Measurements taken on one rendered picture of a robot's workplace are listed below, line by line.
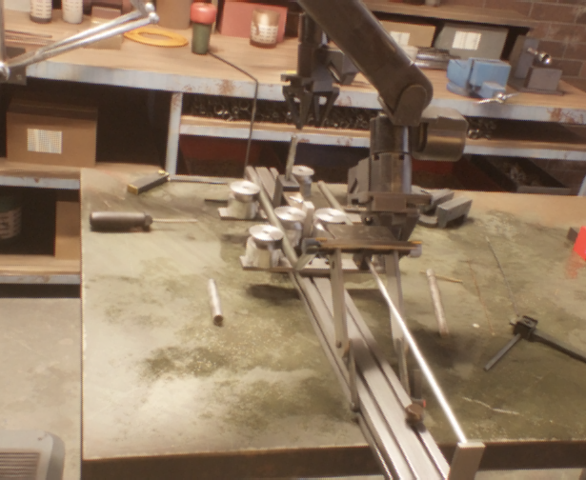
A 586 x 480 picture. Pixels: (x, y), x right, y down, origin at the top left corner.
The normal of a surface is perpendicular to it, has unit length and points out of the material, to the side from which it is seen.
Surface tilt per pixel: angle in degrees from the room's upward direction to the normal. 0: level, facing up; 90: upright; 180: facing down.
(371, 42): 91
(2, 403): 0
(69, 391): 0
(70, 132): 90
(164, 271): 0
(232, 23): 90
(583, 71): 90
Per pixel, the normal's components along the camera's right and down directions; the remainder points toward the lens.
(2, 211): 0.58, 0.44
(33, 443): 0.15, -0.88
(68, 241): 0.28, 0.46
